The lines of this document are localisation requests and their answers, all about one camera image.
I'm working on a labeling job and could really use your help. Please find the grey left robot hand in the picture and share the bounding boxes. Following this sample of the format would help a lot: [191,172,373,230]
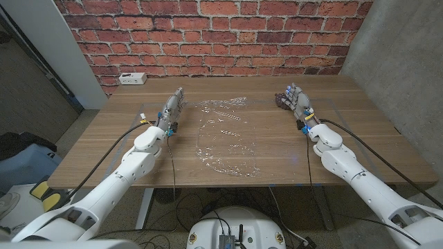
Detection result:
[154,86,188,136]

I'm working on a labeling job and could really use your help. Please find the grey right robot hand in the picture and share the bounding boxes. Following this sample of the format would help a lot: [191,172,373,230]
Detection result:
[282,82,322,132]

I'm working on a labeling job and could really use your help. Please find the clear plastic wrap sheet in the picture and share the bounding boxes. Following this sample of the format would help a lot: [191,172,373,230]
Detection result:
[193,96,261,178]

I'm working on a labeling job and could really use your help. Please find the purple toy grapes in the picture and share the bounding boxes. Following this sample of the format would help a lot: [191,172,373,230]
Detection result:
[275,92,291,111]

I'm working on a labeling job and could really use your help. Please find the white power strip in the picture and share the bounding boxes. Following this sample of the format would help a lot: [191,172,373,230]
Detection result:
[118,72,148,86]

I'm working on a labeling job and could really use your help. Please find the red brick printed backdrop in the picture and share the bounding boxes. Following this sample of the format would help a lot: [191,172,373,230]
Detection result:
[53,0,374,96]

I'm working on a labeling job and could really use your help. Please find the round black floor object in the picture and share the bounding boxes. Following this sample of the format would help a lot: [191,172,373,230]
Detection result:
[154,187,183,205]

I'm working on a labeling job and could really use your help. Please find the white table leg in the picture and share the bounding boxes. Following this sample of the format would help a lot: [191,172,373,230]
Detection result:
[134,187,155,232]
[313,186,335,232]

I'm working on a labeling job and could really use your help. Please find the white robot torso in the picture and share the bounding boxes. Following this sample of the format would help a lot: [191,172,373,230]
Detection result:
[186,206,287,249]

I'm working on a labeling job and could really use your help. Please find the dark grey door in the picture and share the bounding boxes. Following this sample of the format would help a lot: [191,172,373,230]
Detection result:
[0,13,84,146]

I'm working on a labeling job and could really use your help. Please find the yellow and black foot pedal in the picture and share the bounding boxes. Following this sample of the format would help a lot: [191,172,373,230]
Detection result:
[29,175,70,212]

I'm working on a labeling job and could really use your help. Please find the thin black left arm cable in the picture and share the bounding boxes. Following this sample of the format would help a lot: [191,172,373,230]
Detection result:
[167,136,177,202]

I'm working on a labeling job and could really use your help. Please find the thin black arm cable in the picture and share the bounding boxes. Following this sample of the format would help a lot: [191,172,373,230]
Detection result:
[167,136,177,202]
[305,133,314,190]

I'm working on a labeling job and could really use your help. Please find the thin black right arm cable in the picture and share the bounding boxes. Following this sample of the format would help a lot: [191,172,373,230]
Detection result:
[305,133,314,190]

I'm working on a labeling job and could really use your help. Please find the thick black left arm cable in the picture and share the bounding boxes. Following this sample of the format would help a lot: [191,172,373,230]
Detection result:
[64,120,155,208]

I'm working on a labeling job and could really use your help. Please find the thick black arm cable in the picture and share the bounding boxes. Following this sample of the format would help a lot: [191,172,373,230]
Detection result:
[64,120,155,208]
[320,118,443,210]

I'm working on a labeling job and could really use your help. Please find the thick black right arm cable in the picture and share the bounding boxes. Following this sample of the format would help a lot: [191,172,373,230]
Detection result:
[320,118,443,210]

